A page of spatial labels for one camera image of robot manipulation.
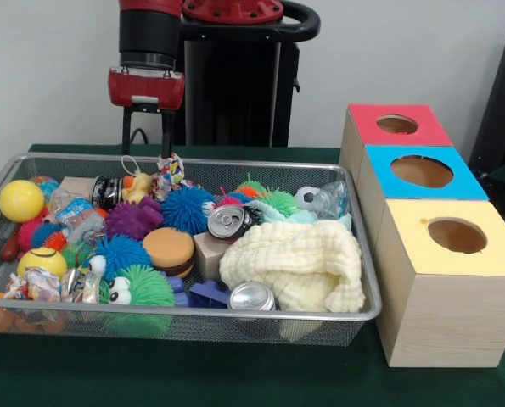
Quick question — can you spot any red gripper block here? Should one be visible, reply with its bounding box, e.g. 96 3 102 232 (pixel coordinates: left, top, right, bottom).
108 65 186 159

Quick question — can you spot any black crushed soda can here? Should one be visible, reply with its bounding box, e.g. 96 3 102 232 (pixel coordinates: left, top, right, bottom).
207 204 264 241

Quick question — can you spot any shallow clear mesh bin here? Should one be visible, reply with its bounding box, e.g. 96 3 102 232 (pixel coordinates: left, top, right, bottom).
0 152 384 348

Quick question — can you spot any wooden box with three holes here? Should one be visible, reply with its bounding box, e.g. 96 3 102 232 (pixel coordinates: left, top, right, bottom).
339 103 505 368

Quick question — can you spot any yellow duck plush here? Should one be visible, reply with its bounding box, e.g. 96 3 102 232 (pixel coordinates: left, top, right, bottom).
120 155 154 204

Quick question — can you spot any purple spiky ball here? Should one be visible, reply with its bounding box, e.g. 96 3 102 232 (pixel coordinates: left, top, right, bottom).
105 197 165 242

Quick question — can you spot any toy hamburger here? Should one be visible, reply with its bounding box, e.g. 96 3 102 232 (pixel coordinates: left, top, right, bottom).
143 227 196 280

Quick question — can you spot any blue fuzzy toy with eyes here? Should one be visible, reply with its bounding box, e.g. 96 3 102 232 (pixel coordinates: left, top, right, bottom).
86 234 154 281

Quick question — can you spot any plain yellow ball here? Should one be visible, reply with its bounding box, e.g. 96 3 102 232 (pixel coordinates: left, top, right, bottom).
0 179 46 223

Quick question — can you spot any green fuzzy toy with eyes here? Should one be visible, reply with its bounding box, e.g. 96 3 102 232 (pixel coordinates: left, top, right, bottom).
98 265 176 307

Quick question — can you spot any yellow smiley face ball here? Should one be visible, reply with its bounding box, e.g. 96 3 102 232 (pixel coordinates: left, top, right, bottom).
16 248 69 280

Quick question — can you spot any small black white soccer ball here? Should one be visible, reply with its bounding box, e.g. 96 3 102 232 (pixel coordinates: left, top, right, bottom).
294 186 323 212

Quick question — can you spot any silver crushed can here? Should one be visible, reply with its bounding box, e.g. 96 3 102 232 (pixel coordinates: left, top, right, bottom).
228 282 278 312

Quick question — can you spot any cream waffle cloth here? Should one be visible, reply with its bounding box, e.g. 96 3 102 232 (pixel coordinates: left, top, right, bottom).
218 221 367 314

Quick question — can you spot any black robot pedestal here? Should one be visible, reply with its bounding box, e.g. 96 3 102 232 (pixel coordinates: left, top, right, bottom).
171 0 321 148

